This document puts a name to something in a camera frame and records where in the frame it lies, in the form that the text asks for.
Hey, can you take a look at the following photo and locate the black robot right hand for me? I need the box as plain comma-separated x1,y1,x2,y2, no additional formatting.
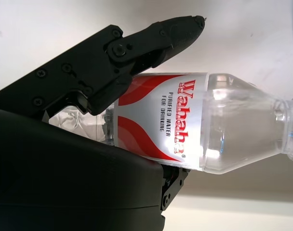
0,15,207,231

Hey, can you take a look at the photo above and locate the clear Wahaha water bottle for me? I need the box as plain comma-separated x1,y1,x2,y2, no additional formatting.
48,71,293,175

